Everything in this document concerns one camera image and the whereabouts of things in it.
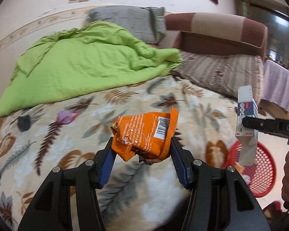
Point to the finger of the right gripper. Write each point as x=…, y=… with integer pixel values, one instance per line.
x=266, y=126

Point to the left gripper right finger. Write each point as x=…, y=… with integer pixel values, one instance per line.
x=220, y=198

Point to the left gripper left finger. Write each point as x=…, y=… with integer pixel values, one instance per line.
x=50, y=207

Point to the black bag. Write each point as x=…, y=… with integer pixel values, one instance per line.
x=24, y=123

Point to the purple bag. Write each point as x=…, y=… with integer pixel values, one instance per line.
x=65, y=117

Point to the orange snack wrapper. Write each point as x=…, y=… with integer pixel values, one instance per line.
x=147, y=135

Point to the purple cloth table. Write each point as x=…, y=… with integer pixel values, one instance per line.
x=276, y=84

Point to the red plastic basket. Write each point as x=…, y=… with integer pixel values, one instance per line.
x=261, y=176

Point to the leaf pattern blanket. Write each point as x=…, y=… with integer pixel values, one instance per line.
x=137, y=196

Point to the striped brown pillow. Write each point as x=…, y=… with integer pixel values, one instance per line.
x=223, y=74

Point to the brown padded headboard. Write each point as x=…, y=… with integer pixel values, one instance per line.
x=215, y=34

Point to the green quilt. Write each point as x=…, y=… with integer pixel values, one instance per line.
x=76, y=62

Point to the grey pillow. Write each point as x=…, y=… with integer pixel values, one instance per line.
x=145, y=23

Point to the wooden window frame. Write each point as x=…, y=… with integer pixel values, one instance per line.
x=275, y=17

